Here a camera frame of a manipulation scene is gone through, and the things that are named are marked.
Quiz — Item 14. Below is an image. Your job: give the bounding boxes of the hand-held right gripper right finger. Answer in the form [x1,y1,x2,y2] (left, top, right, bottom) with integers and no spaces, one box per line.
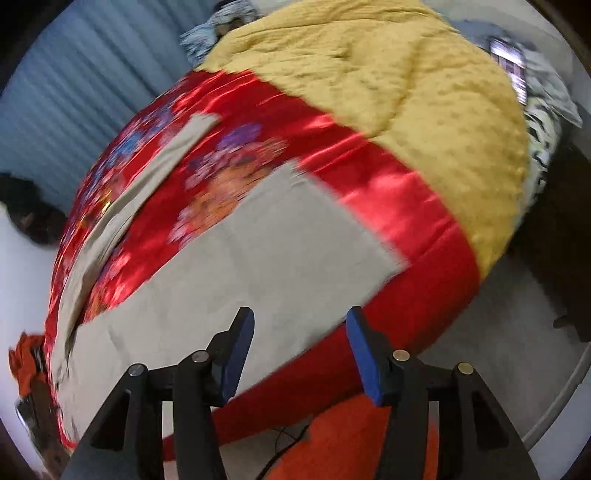
[346,307,541,480]

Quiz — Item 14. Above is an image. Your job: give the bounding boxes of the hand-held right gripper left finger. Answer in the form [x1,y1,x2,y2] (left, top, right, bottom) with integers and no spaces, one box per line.
[62,307,256,480]

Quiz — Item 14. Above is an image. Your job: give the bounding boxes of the beige pants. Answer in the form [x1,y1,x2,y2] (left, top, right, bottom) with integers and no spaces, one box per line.
[48,113,408,418]

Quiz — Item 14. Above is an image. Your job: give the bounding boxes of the orange rug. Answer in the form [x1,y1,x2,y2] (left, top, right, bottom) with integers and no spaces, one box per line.
[161,392,439,480]

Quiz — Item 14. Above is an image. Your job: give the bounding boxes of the red floral blanket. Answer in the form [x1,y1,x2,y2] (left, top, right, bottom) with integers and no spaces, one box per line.
[44,69,481,462]

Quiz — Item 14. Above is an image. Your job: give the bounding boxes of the orange crumpled cloth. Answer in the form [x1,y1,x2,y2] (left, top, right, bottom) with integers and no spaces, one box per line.
[8,335,49,398]

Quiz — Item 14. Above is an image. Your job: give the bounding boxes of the dark wooden furniture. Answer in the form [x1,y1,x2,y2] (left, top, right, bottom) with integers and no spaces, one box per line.
[508,124,591,342]

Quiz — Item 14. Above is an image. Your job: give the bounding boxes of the black hanging clothing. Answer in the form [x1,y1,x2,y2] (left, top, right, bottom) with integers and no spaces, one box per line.
[0,173,68,245]

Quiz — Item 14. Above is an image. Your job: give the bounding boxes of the zebra print cloth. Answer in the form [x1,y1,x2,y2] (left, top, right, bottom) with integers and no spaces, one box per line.
[522,92,561,222]

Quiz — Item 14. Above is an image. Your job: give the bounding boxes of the yellow blanket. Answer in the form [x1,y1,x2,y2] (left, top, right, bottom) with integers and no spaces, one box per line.
[198,0,532,280]

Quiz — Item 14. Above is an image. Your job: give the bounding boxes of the blue curtain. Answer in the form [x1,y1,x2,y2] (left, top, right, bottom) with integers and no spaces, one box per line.
[0,0,222,153]

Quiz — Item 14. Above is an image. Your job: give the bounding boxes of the grey patterned cloth bundle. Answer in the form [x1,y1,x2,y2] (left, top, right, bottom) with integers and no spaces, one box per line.
[179,0,264,65]

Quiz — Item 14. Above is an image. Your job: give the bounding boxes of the dark checked cloth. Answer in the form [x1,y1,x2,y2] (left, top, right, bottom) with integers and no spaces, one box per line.
[489,37,529,104]

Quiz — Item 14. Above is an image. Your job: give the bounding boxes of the black cable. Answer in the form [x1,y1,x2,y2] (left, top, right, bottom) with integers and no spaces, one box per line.
[256,425,310,480]

